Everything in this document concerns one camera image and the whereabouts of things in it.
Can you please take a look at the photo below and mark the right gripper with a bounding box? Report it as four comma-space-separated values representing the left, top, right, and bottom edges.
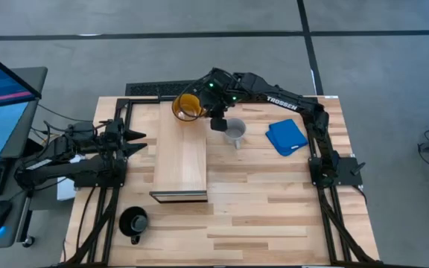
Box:
198, 67, 244, 133

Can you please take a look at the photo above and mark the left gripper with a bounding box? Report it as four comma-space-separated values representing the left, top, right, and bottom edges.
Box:
103, 118, 149, 162

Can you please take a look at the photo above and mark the amber yellow mug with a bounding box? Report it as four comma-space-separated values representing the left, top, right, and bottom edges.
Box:
171, 92, 208, 123

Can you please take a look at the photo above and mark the white patterned mug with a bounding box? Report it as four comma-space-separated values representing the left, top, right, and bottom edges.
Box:
223, 118, 247, 150

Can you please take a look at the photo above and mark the black mug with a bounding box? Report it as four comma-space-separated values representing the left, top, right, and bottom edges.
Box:
118, 206, 150, 246

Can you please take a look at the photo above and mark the black floor vent grille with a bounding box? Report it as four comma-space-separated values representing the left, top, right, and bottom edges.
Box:
124, 79, 217, 98

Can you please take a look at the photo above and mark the blue folded cloth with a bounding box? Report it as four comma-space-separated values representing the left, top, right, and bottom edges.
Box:
264, 118, 310, 158

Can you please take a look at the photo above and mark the white box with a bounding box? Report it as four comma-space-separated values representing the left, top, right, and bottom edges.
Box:
56, 156, 86, 202

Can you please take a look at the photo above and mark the grey-backed computer monitor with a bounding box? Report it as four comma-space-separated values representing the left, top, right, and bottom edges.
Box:
0, 66, 48, 165

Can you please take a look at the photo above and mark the grey desk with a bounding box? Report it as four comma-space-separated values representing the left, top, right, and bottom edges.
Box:
0, 156, 39, 251

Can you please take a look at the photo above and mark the black-framed computer monitor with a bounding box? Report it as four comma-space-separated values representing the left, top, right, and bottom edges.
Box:
0, 43, 43, 112

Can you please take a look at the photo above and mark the black aluminium table frame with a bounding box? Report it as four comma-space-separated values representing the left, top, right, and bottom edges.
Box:
62, 95, 382, 267

